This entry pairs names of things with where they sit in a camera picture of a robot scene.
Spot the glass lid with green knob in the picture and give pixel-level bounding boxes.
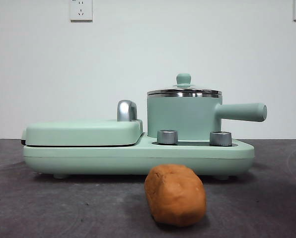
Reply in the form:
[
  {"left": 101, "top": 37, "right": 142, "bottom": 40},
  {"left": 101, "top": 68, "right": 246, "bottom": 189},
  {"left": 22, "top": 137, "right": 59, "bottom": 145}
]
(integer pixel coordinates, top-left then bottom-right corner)
[{"left": 147, "top": 72, "right": 223, "bottom": 96}]

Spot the brown potato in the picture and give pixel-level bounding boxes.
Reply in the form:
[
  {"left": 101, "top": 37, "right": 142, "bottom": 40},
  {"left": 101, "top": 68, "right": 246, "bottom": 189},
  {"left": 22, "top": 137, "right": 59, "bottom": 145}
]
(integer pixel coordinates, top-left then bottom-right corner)
[{"left": 144, "top": 163, "right": 207, "bottom": 227}]

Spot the silver control knob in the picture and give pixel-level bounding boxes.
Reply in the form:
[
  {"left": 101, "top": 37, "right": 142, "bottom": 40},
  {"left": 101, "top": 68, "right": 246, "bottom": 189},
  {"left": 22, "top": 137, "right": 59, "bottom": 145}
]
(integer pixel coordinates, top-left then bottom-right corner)
[
  {"left": 156, "top": 129, "right": 179, "bottom": 145},
  {"left": 209, "top": 130, "right": 232, "bottom": 146}
]

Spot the mint green breakfast machine base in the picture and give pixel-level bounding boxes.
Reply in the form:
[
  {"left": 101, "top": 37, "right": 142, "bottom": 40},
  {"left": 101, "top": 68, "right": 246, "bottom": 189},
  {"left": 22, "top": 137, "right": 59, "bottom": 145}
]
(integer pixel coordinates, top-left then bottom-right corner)
[{"left": 23, "top": 132, "right": 255, "bottom": 179}]

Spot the mint green griddle cover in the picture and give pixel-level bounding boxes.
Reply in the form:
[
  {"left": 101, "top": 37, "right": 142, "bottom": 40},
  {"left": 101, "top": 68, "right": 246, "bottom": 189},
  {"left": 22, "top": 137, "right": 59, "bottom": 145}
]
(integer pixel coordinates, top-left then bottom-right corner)
[{"left": 21, "top": 118, "right": 145, "bottom": 147}]

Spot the chrome griddle cover handle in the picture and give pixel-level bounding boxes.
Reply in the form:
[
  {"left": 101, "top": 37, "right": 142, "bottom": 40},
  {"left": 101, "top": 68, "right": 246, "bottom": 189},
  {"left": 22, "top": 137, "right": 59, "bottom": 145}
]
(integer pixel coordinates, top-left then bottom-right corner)
[{"left": 117, "top": 99, "right": 139, "bottom": 122}]

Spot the mint green pot with handle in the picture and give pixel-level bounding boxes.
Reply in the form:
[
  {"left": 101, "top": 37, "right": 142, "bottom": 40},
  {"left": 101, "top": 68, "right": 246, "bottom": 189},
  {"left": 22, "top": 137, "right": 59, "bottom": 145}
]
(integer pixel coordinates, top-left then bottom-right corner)
[{"left": 147, "top": 92, "right": 268, "bottom": 139}]

